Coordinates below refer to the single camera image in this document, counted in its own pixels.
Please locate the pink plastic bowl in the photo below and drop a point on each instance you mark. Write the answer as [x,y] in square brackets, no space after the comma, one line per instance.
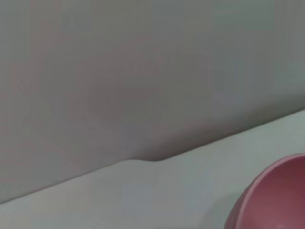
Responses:
[281,195]

